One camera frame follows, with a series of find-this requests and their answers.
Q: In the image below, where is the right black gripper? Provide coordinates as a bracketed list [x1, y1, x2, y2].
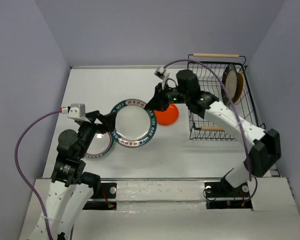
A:
[145, 81, 190, 112]

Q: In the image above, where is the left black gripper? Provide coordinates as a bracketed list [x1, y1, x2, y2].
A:
[77, 109, 118, 158]

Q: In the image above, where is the white plate teal red rim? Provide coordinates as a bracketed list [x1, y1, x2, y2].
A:
[84, 132, 114, 160]

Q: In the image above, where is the teal rim Hao Wei plate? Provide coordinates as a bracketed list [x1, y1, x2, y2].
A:
[111, 98, 158, 148]

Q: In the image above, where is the black rimmed beige plate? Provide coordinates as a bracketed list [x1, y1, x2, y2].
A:
[221, 63, 238, 106]

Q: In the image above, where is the woven bamboo round plate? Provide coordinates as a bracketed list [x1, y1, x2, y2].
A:
[232, 72, 245, 104]

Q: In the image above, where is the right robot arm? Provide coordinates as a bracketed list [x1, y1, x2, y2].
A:
[145, 67, 282, 196]

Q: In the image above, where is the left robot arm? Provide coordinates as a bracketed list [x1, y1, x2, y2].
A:
[14, 106, 117, 240]

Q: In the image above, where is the orange plate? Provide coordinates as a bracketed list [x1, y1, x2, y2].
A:
[154, 104, 179, 126]

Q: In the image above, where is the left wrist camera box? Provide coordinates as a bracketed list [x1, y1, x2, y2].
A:
[67, 103, 86, 119]

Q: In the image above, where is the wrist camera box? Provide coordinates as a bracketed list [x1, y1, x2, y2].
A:
[154, 66, 170, 88]
[67, 103, 86, 119]

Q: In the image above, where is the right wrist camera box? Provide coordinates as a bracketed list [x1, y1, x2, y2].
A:
[154, 66, 170, 88]

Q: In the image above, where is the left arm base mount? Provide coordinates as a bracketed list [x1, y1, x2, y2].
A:
[83, 182, 117, 211]

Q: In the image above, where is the black wire dish rack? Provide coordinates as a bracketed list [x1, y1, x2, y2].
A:
[187, 55, 266, 141]

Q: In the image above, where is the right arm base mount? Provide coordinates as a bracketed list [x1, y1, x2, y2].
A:
[202, 181, 253, 210]

